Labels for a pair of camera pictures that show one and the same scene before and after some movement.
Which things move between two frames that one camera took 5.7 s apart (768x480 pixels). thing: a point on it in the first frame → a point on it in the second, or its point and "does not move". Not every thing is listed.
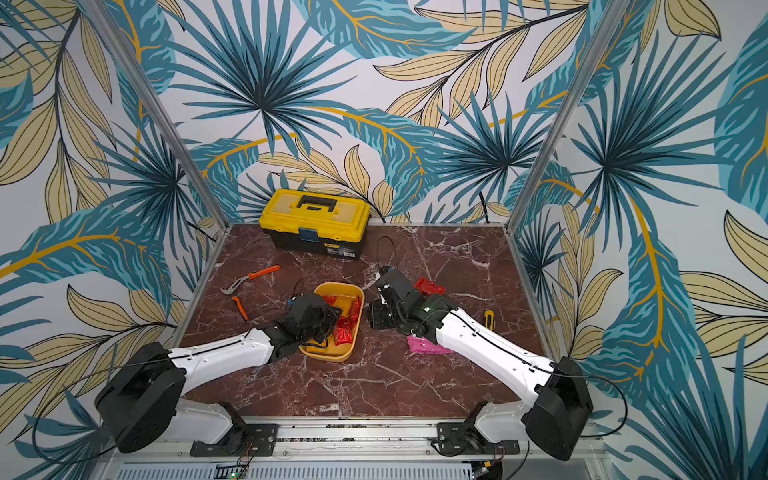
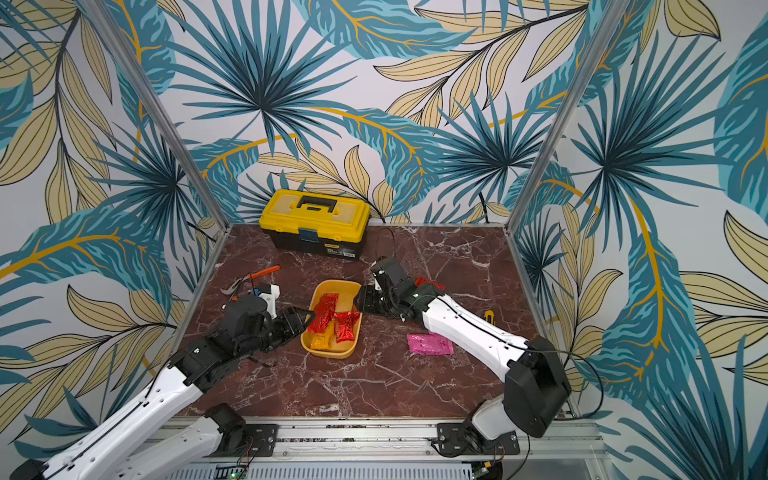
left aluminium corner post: (98, 15) does not move
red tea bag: (426, 286) does not move
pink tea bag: (425, 346) does not move
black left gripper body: (323, 328) → (272, 335)
